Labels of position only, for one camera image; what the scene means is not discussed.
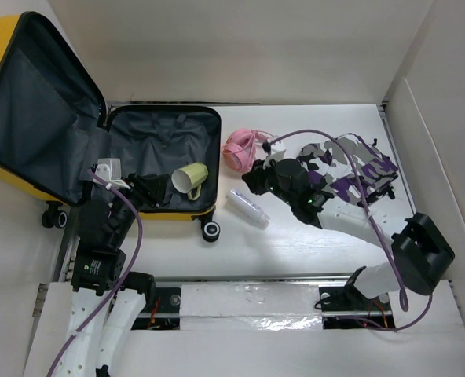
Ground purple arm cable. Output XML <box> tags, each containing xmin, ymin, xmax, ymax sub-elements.
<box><xmin>46</xmin><ymin>174</ymin><xmax>144</xmax><ymax>377</ymax></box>
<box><xmin>269</xmin><ymin>129</ymin><xmax>434</xmax><ymax>331</ymax></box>

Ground pink headphones with cable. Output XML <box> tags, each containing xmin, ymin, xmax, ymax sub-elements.
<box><xmin>221</xmin><ymin>128</ymin><xmax>273</xmax><ymax>174</ymax></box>

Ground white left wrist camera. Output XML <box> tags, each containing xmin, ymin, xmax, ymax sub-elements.
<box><xmin>88</xmin><ymin>158</ymin><xmax>131</xmax><ymax>192</ymax></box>

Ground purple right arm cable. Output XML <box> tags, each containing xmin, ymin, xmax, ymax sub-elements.
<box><xmin>269</xmin><ymin>129</ymin><xmax>434</xmax><ymax>331</ymax></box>

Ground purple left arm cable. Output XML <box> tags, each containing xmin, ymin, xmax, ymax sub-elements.
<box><xmin>46</xmin><ymin>174</ymin><xmax>144</xmax><ymax>377</ymax></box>

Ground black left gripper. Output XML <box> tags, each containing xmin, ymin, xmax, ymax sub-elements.
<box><xmin>109</xmin><ymin>171</ymin><xmax>169</xmax><ymax>245</ymax></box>

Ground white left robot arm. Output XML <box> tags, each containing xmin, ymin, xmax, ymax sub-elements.
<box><xmin>47</xmin><ymin>171</ymin><xmax>170</xmax><ymax>376</ymax></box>

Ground purple camouflage backpack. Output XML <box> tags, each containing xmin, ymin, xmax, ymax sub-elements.
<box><xmin>297</xmin><ymin>133</ymin><xmax>398</xmax><ymax>207</ymax></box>

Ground pale yellow mug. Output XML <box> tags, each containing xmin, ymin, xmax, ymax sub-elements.
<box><xmin>171</xmin><ymin>163</ymin><xmax>208</xmax><ymax>201</ymax></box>

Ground yellow hard-shell suitcase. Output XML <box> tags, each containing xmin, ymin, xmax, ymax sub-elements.
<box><xmin>0</xmin><ymin>11</ymin><xmax>222</xmax><ymax>241</ymax></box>

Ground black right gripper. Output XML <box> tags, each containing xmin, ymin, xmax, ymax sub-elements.
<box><xmin>241</xmin><ymin>156</ymin><xmax>295</xmax><ymax>207</ymax></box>

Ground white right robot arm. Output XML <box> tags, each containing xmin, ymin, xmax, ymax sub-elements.
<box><xmin>242</xmin><ymin>159</ymin><xmax>455</xmax><ymax>309</ymax></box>

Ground metal base rail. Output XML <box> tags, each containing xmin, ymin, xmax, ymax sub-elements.
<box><xmin>59</xmin><ymin>274</ymin><xmax>398</xmax><ymax>331</ymax></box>

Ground white plastic bottle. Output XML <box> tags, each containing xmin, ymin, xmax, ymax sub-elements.
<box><xmin>226</xmin><ymin>189</ymin><xmax>270</xmax><ymax>228</ymax></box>

